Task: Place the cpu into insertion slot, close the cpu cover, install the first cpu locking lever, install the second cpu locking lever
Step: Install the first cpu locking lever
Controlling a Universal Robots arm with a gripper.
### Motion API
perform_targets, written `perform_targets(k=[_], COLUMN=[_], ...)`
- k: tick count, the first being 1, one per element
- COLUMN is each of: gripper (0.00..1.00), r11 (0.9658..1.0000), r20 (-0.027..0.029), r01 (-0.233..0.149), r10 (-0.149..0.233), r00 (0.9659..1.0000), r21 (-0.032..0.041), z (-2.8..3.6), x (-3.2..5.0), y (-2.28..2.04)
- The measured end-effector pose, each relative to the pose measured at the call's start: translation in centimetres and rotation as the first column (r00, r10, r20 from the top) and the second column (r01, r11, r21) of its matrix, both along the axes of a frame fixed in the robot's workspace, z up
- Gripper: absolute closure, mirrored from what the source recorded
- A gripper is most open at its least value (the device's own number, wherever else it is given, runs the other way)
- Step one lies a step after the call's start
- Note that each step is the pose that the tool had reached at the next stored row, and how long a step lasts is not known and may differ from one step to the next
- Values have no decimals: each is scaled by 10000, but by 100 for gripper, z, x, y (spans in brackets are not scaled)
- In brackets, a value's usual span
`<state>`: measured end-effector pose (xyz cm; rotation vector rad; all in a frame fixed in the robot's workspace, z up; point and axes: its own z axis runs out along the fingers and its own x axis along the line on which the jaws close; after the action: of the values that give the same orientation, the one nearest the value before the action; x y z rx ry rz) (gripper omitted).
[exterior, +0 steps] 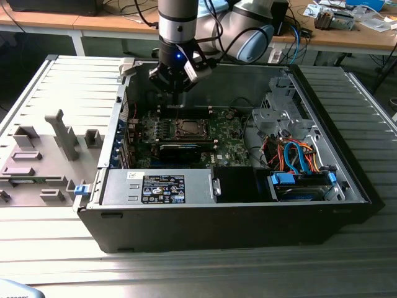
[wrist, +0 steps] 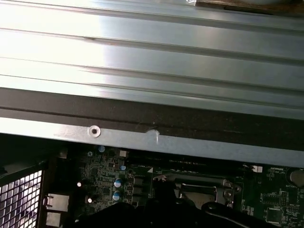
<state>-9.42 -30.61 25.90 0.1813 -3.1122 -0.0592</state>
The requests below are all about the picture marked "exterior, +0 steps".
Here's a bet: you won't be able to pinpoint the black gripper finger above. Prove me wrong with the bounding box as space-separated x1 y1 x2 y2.
148 65 179 104
178 77 195 104

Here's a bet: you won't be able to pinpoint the metal socket cover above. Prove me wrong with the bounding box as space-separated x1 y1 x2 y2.
176 119 207 137

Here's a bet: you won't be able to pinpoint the CPU socket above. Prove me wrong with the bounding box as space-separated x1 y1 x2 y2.
174 117 209 140

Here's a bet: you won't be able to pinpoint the black graphics card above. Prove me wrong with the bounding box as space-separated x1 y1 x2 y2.
157 143 202 165

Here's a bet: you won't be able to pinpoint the green motherboard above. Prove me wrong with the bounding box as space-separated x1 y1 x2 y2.
128 107 252 170

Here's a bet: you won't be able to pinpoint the wooden desk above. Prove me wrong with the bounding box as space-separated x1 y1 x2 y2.
0 4 159 56
269 0 397 68

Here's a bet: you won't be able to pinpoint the metal drive cage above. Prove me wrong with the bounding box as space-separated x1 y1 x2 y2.
250 76 314 139

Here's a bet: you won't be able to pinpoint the white power adapter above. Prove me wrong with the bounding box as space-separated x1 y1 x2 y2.
268 48 283 65

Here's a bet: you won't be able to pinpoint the black plastic shroud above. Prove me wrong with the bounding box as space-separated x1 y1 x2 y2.
213 166 259 204

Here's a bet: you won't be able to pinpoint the grey power supply unit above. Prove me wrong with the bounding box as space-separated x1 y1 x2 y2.
99 168 216 206

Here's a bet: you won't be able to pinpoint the black upright box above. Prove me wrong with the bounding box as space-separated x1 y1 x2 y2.
273 1 290 37

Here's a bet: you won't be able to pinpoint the black flat box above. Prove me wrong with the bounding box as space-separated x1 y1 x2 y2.
6 0 100 16

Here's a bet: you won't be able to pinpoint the grey parts rack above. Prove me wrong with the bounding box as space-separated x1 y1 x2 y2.
0 109 105 207

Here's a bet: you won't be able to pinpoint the black PC case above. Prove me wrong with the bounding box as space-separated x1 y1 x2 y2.
73 58 385 254

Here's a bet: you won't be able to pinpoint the hard disk in blue carrier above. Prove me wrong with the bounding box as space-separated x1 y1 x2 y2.
267 172 338 202

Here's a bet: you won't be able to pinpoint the metal heatsink cooler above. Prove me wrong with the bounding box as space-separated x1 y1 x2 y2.
313 7 356 31

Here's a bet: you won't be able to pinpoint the green RAM stick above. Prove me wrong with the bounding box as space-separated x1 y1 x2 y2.
6 176 63 183

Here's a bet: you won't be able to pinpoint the blue box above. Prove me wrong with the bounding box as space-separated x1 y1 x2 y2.
346 0 385 12

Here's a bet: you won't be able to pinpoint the pale blue grey device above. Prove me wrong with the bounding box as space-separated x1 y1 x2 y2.
0 278 44 298

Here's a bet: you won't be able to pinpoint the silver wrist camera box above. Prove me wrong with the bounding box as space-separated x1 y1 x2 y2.
182 51 218 84

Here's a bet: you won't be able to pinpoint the thin black wire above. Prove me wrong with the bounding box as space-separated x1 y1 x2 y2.
229 96 257 125

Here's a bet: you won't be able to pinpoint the black camera cable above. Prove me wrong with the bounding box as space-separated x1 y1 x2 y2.
215 27 270 65

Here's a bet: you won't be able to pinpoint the blue network cable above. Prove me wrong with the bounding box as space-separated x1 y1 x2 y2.
288 23 310 65

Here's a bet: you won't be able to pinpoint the blue data wire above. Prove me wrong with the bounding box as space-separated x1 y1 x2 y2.
283 141 312 175

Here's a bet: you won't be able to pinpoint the orange power wires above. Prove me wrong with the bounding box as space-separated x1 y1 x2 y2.
265 140 322 173

